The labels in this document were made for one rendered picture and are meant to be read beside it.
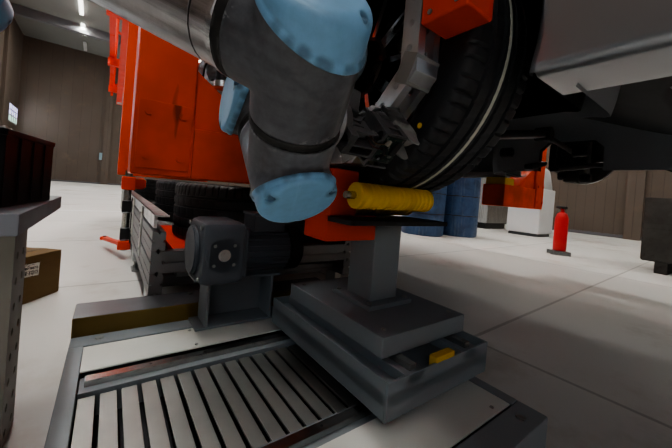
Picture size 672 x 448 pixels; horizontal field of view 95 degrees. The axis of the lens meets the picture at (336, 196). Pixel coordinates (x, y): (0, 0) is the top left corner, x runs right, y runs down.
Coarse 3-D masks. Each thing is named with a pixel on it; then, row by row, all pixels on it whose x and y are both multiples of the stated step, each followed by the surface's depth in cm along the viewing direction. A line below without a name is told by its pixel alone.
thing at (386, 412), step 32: (288, 320) 89; (320, 320) 85; (320, 352) 75; (352, 352) 72; (416, 352) 74; (448, 352) 69; (480, 352) 76; (352, 384) 65; (384, 384) 58; (416, 384) 62; (448, 384) 69; (384, 416) 57
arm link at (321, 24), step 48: (96, 0) 28; (144, 0) 24; (192, 0) 23; (240, 0) 22; (288, 0) 19; (336, 0) 21; (192, 48) 26; (240, 48) 23; (288, 48) 21; (336, 48) 21; (288, 96) 24; (336, 96) 25; (288, 144) 27
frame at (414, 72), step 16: (416, 0) 55; (416, 16) 54; (416, 32) 54; (432, 32) 57; (416, 48) 54; (432, 48) 56; (400, 64) 56; (416, 64) 54; (432, 64) 56; (400, 80) 56; (416, 80) 56; (432, 80) 57; (384, 96) 60; (400, 96) 57; (416, 96) 59; (336, 160) 71; (352, 160) 66
